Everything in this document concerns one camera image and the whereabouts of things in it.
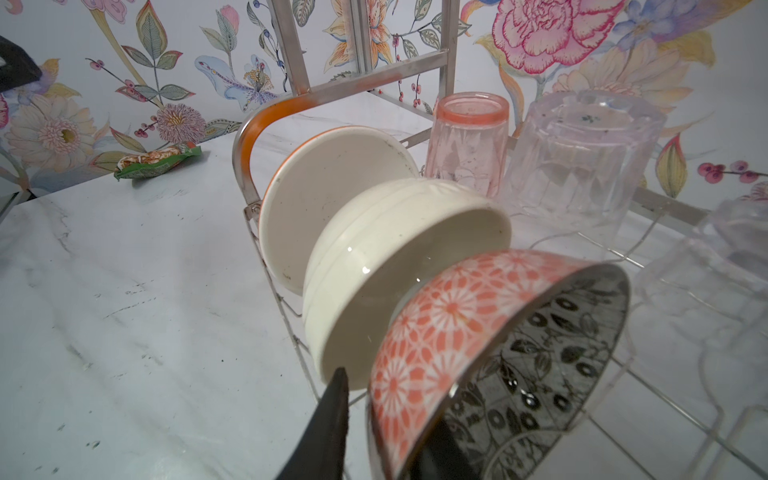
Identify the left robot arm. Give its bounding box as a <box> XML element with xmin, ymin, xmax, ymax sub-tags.
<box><xmin>0</xmin><ymin>37</ymin><xmax>43</xmax><ymax>93</ymax></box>

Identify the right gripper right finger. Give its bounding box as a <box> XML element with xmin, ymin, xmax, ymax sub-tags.
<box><xmin>408</xmin><ymin>420</ymin><xmax>479</xmax><ymax>480</ymax></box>

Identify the pink drinking glass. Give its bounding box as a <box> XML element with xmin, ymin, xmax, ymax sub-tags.
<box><xmin>425</xmin><ymin>92</ymin><xmax>509</xmax><ymax>198</ymax></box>

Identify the cream white bowl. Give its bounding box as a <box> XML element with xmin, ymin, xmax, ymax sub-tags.
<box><xmin>302</xmin><ymin>178</ymin><xmax>512</xmax><ymax>390</ymax></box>

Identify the pink floral patterned bowl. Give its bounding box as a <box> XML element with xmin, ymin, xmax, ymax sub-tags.
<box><xmin>366</xmin><ymin>249</ymin><xmax>631</xmax><ymax>479</ymax></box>

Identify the orange bowl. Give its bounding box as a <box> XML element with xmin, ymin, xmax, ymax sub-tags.
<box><xmin>258</xmin><ymin>126</ymin><xmax>418</xmax><ymax>295</ymax></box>

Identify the green snack packet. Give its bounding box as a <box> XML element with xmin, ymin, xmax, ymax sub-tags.
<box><xmin>114</xmin><ymin>143</ymin><xmax>202</xmax><ymax>180</ymax></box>

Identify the steel two-tier dish rack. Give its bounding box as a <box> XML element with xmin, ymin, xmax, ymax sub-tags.
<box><xmin>232</xmin><ymin>0</ymin><xmax>768</xmax><ymax>480</ymax></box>

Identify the clear ribbed glass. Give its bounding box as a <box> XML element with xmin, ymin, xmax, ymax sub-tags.
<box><xmin>498</xmin><ymin>90</ymin><xmax>667</xmax><ymax>260</ymax></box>

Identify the small clear glass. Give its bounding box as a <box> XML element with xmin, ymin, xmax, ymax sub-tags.
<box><xmin>626</xmin><ymin>200</ymin><xmax>767</xmax><ymax>479</ymax></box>

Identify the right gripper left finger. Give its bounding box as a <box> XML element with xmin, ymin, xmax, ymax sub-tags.
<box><xmin>277</xmin><ymin>367</ymin><xmax>350</xmax><ymax>480</ymax></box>

